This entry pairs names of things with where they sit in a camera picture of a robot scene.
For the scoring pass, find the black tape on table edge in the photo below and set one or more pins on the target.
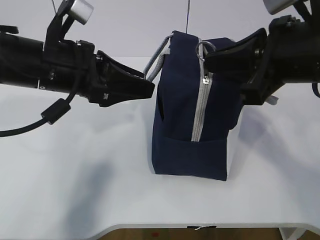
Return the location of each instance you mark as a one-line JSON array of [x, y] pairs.
[[198, 228]]

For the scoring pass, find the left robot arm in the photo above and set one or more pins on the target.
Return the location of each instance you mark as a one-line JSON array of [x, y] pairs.
[[26, 62]]

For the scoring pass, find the white right table leg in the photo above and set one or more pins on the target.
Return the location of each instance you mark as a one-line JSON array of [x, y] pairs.
[[291, 233]]

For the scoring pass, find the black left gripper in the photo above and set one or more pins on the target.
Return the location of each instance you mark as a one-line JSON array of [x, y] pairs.
[[74, 68]]

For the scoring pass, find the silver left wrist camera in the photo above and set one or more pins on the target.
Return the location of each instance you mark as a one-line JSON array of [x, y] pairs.
[[68, 12]]

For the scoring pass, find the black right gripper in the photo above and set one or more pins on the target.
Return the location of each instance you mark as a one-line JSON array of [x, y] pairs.
[[288, 58]]

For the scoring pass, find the navy blue lunch bag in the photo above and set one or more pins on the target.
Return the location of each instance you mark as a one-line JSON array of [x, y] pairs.
[[196, 111]]

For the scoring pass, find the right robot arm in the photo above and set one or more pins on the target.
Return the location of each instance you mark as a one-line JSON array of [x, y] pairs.
[[311, 14]]

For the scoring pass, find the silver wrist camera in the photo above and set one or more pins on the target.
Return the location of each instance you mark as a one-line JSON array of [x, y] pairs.
[[68, 12], [275, 6]]

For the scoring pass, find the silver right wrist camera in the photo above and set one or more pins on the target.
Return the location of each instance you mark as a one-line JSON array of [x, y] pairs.
[[275, 6]]

